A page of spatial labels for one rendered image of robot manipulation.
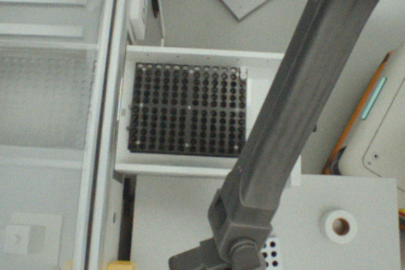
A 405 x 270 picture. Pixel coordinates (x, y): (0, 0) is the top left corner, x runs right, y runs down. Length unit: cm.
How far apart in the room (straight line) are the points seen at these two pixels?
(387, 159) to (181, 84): 93
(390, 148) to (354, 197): 61
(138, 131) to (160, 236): 24
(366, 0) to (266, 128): 16
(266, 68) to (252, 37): 96
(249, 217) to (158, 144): 35
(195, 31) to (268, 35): 32
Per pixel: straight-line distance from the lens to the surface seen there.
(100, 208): 73
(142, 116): 84
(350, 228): 96
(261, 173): 49
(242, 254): 53
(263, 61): 90
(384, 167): 157
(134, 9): 88
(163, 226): 94
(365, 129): 158
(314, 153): 179
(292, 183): 80
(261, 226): 53
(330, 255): 99
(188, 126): 82
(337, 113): 186
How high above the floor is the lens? 170
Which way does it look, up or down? 75 degrees down
